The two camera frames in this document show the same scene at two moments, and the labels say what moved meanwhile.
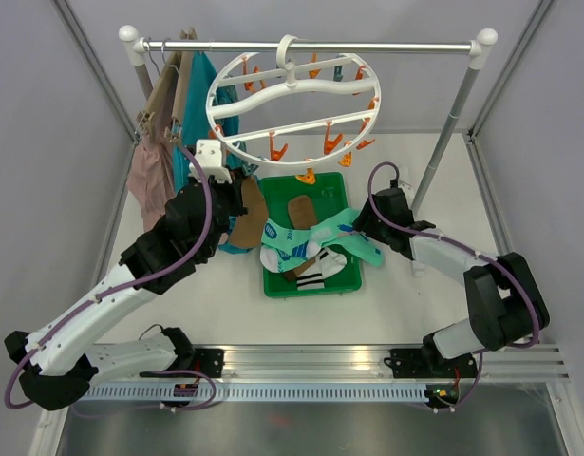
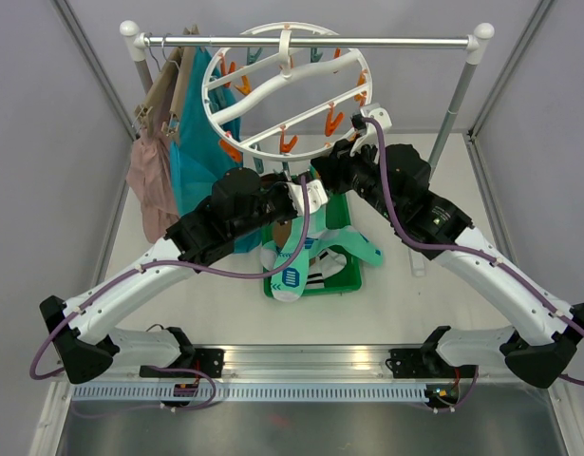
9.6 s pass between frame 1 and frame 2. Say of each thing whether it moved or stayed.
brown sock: moved
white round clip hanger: moved
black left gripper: moved
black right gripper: moved
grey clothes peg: moved
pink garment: stayed
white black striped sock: stayed
